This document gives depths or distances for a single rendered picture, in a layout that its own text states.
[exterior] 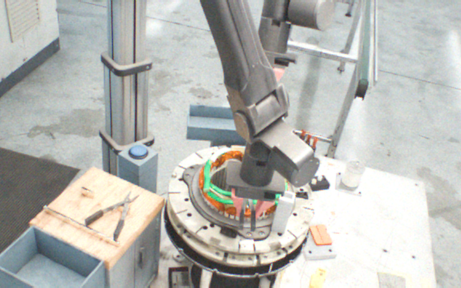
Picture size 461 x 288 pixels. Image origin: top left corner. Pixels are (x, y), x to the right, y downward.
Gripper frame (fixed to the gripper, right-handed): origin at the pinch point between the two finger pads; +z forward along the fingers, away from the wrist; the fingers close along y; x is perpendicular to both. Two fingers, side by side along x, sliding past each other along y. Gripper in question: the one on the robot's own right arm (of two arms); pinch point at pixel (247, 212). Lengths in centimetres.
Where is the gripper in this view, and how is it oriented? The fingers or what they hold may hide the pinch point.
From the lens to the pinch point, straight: 90.2
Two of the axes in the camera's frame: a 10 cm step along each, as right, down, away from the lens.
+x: 0.4, -6.0, 8.0
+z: -1.4, 7.9, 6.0
